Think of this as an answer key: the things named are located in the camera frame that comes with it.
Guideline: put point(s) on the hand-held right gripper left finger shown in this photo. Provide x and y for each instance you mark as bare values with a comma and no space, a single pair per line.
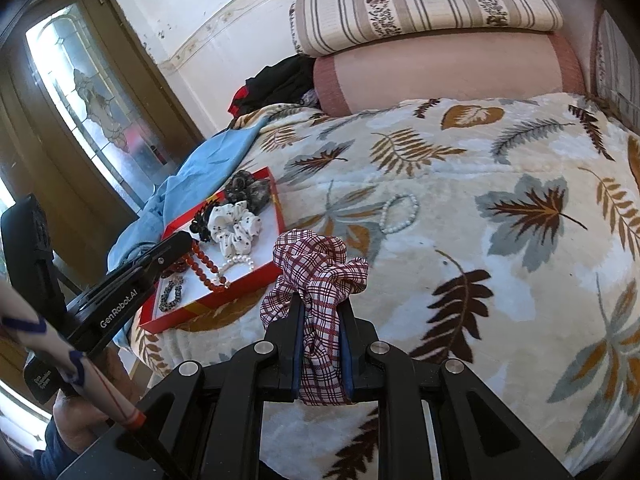
299,345

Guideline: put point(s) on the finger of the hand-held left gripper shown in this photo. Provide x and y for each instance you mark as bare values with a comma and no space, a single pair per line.
167,255

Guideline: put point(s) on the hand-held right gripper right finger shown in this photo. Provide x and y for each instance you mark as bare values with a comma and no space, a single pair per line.
346,355

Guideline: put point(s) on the black hair clip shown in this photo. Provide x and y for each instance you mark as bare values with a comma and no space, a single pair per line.
200,225

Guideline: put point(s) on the white dotted scrunchie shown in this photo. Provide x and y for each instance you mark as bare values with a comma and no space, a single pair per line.
235,227

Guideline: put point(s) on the red white plaid scrunchie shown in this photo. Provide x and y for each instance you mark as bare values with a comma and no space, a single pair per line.
320,270

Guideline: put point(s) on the red-rimmed white tray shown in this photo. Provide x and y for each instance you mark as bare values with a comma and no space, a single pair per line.
250,280

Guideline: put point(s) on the dark patterned scrunchie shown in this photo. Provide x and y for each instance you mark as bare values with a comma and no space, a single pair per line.
250,190

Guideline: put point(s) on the white striped stick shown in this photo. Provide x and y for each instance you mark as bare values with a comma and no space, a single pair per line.
55,345

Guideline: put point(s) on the blue cloth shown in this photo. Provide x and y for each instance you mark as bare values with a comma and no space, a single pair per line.
200,165

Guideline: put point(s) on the leaf print blanket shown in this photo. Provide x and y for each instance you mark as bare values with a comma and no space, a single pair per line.
475,260

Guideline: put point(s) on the red cloth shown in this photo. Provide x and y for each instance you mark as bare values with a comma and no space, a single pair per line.
239,102

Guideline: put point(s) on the brown door with glass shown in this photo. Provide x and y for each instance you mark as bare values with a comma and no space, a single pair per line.
100,90

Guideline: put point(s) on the black clothing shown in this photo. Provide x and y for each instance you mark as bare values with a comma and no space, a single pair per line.
280,80

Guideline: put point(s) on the lilac patterned cloth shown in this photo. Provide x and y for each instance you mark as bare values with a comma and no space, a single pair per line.
309,98

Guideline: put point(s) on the pink bolster cushion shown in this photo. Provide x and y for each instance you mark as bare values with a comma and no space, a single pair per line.
440,70

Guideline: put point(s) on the striped floral cushion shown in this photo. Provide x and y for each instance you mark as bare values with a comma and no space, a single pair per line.
425,5

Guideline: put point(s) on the striped sofa armrest cushion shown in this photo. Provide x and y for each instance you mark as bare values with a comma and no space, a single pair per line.
620,70

